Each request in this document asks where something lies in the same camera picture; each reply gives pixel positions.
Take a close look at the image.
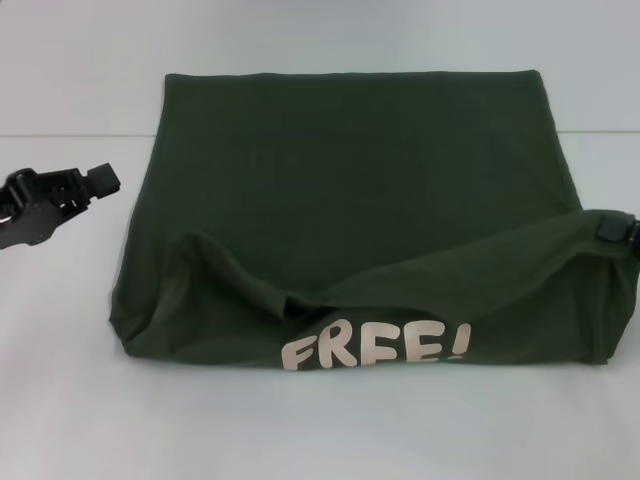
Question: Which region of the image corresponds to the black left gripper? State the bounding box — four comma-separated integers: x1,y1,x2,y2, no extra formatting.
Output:
0,162,122,252

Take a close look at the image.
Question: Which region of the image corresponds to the dark green t-shirt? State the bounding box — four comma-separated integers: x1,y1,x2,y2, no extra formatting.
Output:
110,71,640,374

